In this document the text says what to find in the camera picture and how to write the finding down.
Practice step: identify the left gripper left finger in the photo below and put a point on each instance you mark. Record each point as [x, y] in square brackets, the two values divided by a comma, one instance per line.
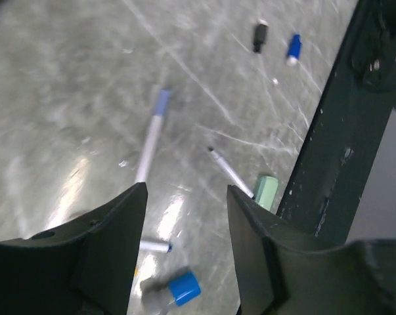
[84, 266]

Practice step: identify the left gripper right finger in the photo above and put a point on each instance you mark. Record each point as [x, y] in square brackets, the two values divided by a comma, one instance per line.
[282, 270]

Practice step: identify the blue capped white pen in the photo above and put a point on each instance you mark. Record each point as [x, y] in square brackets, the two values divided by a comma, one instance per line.
[152, 136]

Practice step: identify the short blue tipped pen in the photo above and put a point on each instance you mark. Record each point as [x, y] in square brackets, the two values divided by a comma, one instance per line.
[155, 246]

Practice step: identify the blue capped glue stick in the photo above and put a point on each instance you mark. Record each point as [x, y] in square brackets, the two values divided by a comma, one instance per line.
[175, 293]

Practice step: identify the short mint green highlighter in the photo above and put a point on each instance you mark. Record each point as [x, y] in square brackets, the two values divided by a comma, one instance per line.
[265, 191]

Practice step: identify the uncapped white marker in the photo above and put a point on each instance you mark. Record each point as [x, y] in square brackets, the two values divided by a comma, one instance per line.
[229, 171]

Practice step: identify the black base bar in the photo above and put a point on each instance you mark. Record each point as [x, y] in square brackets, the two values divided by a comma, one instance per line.
[331, 171]

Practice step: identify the small blue cap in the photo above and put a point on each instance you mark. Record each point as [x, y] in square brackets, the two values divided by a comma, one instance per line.
[292, 57]

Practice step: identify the small black cap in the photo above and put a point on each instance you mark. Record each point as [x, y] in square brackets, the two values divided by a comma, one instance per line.
[260, 36]

